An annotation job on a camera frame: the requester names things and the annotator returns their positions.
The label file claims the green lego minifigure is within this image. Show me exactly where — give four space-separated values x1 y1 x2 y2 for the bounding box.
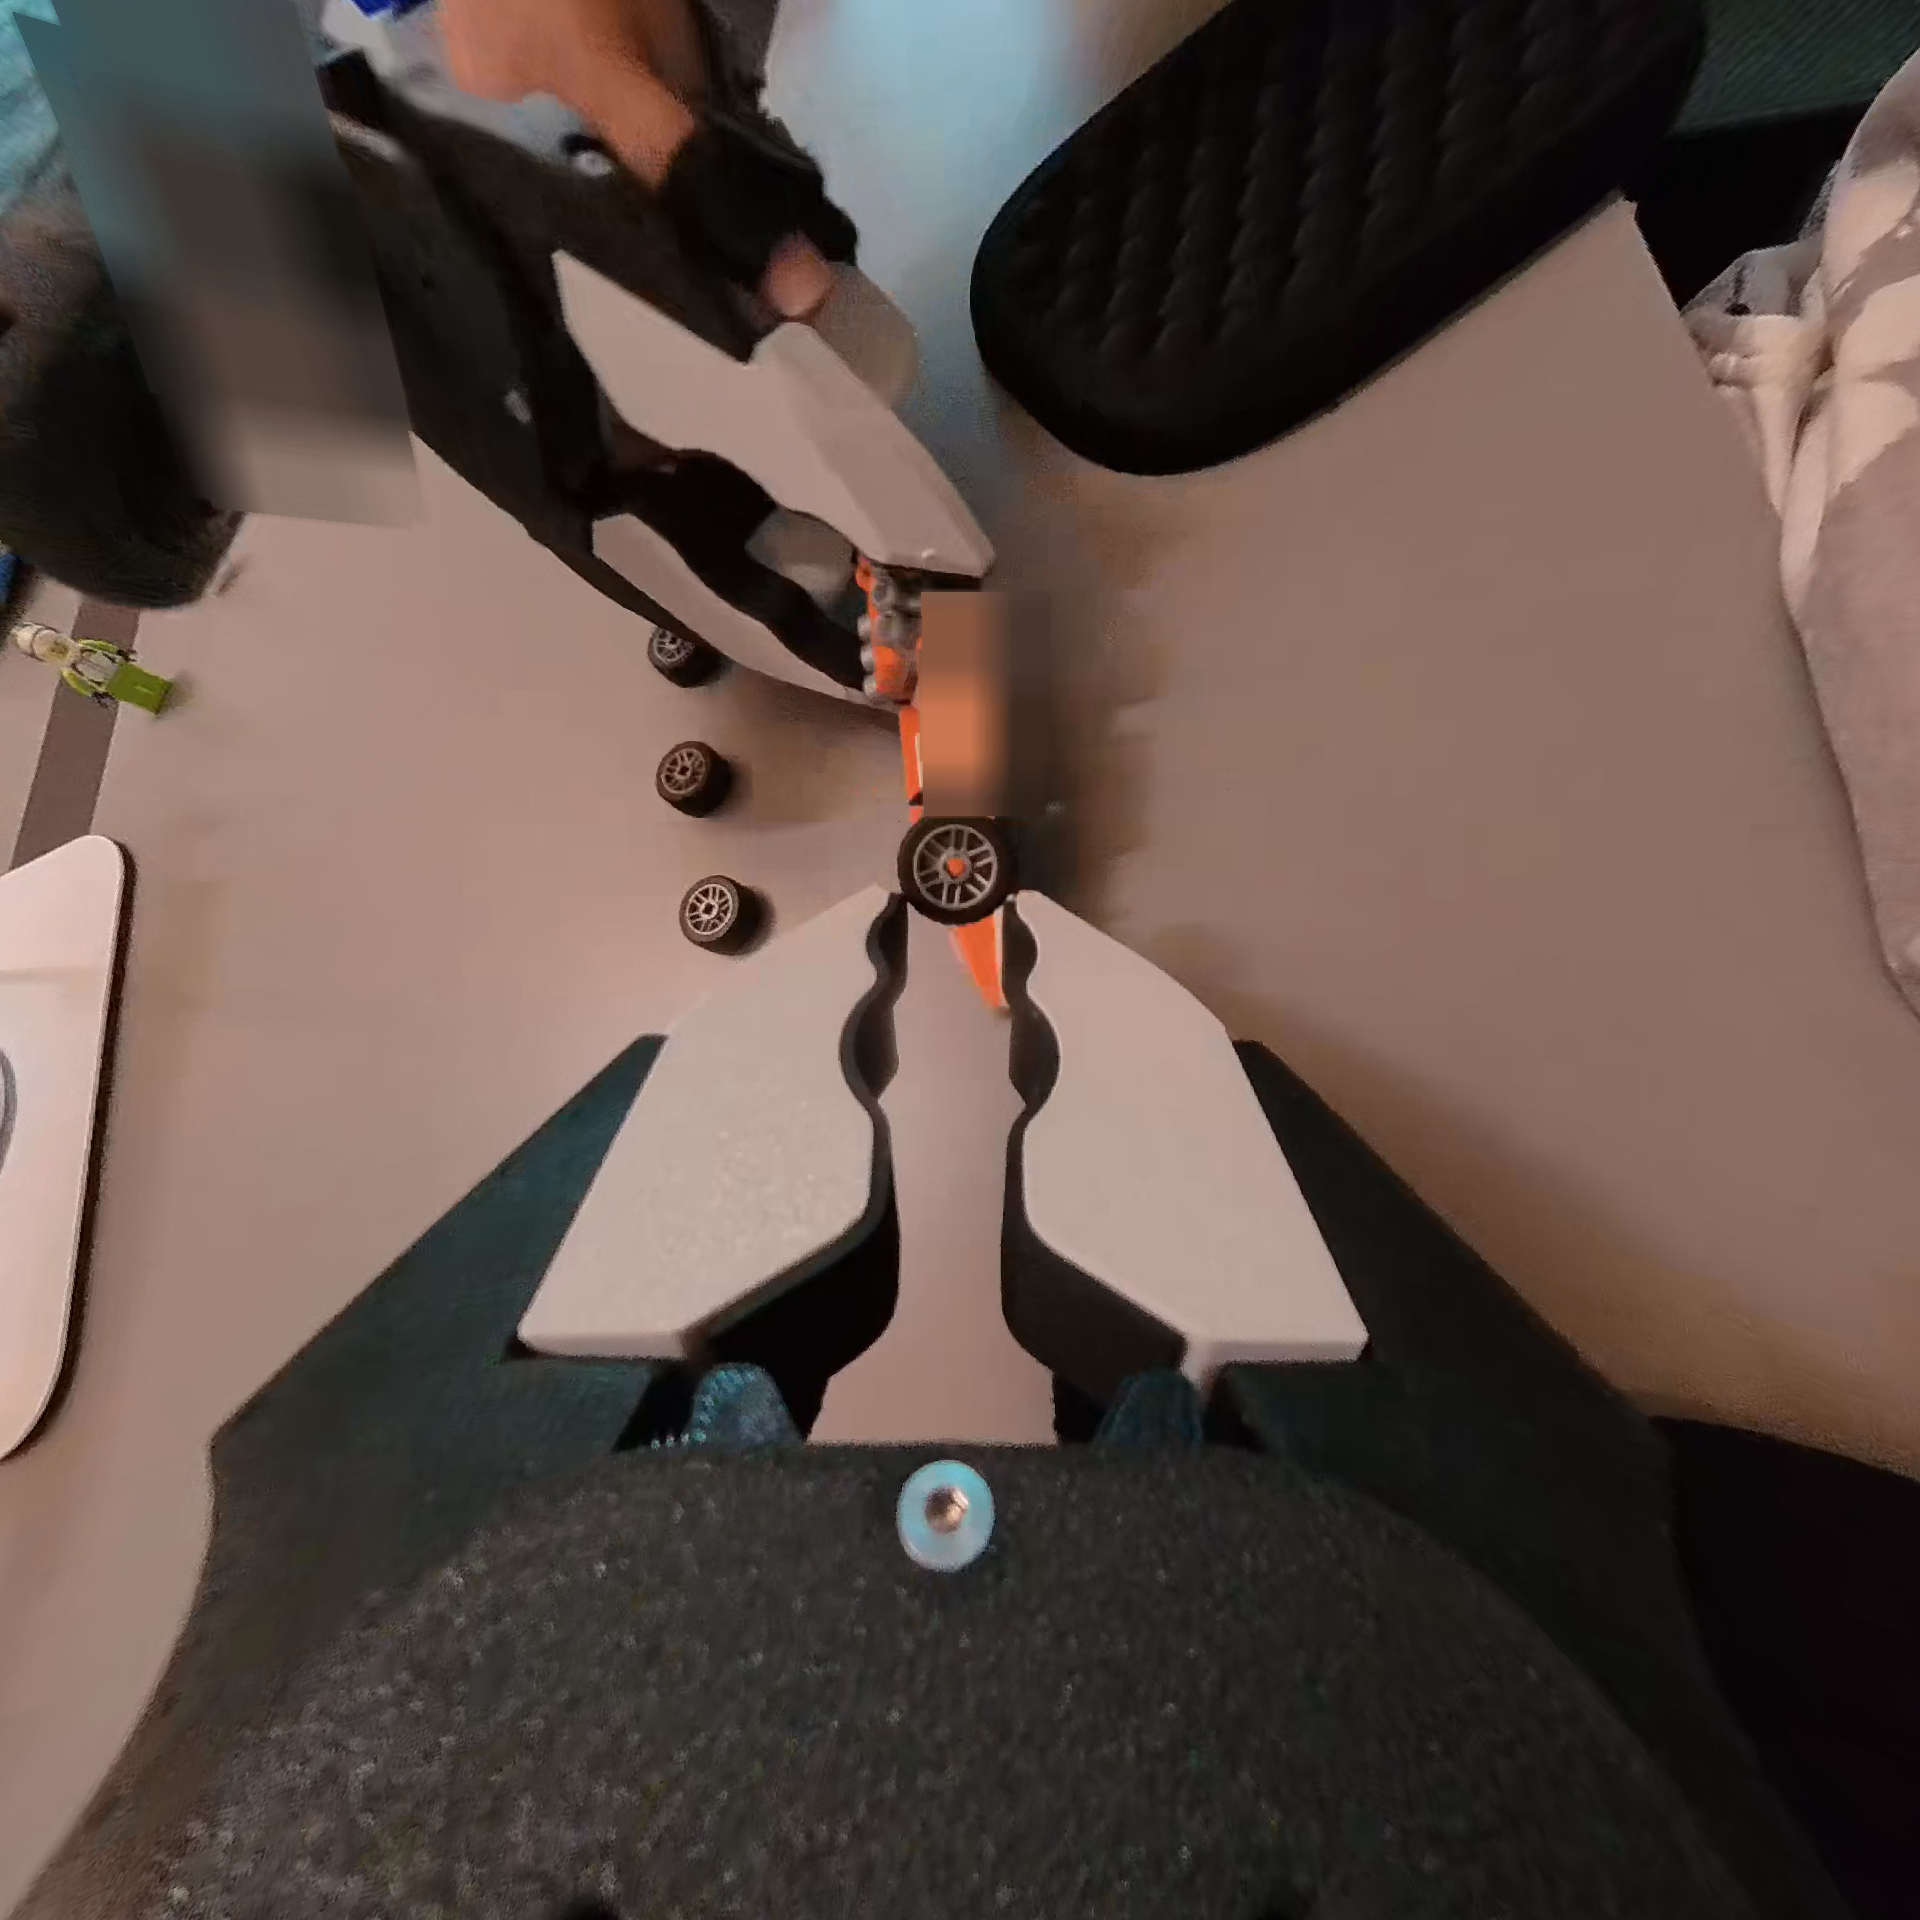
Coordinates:
9 621 176 715

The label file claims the white base plate with lever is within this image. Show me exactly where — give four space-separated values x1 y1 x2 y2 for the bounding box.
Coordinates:
0 834 129 1463

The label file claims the person's right hand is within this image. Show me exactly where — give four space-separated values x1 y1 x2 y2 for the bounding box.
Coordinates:
437 0 873 326

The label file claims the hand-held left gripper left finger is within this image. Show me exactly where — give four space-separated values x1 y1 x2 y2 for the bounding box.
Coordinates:
516 892 902 1366

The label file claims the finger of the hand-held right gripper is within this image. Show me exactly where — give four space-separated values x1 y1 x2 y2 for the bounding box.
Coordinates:
585 511 906 713
554 257 999 587

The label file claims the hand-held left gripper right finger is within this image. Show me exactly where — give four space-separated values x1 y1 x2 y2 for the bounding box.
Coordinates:
999 892 1374 1382

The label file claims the orange white lego car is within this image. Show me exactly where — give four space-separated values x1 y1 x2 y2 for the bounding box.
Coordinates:
850 556 1022 1013

